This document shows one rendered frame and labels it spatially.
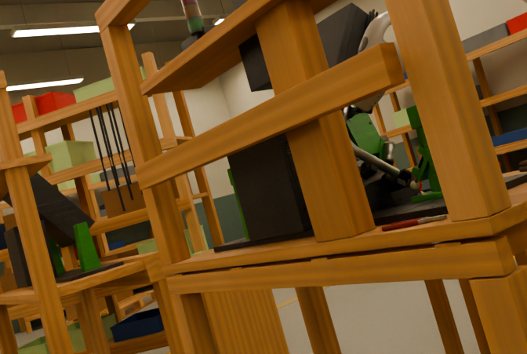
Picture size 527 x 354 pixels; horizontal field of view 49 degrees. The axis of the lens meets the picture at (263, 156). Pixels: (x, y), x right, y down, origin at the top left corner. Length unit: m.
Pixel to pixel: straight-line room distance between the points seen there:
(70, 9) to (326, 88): 8.26
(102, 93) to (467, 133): 3.77
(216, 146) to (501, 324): 0.93
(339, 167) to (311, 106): 0.18
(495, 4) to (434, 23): 6.79
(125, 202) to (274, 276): 2.96
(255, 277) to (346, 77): 0.78
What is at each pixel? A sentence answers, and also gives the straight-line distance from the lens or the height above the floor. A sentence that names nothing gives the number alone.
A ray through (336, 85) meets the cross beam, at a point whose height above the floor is 1.23.
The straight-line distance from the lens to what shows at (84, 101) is 4.71.
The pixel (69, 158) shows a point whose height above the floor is 1.73.
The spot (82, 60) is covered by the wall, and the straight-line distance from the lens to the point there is 11.54.
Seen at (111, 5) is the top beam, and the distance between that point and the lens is 2.40.
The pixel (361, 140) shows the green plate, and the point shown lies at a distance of 1.89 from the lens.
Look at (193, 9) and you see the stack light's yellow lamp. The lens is 1.95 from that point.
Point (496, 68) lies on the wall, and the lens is 8.04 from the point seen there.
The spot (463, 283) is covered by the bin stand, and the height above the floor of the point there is 0.47.
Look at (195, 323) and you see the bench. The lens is 2.36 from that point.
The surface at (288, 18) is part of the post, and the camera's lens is 1.52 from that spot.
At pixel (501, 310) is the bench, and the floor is 0.70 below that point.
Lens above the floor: 1.04
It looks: 4 degrees up
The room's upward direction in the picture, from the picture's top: 16 degrees counter-clockwise
